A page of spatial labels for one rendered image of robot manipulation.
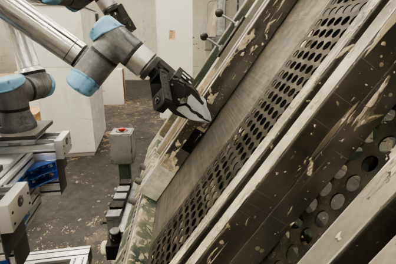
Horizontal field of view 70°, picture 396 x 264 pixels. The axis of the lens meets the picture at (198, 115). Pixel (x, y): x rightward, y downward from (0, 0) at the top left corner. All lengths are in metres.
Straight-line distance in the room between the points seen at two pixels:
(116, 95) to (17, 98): 4.83
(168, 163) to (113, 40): 0.45
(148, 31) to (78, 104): 5.99
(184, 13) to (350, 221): 4.71
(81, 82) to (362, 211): 0.63
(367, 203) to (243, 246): 0.19
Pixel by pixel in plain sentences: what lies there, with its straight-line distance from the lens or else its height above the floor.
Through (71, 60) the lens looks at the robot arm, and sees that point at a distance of 0.85.
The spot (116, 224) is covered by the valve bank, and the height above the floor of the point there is 0.73.
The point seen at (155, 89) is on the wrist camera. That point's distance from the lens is 0.68.
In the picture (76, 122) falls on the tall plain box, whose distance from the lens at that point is 3.60.
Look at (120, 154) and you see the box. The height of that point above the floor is 0.82.
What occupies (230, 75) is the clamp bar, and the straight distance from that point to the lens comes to 0.89.
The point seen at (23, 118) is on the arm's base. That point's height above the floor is 1.09.
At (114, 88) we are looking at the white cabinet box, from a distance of 6.14.
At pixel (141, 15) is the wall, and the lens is 9.23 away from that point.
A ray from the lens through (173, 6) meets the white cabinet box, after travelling 4.84.
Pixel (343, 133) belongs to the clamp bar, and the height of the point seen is 1.34.
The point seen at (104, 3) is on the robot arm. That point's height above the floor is 1.56.
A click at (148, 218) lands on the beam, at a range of 0.95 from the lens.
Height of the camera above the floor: 1.45
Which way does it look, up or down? 16 degrees down
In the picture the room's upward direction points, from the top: straight up
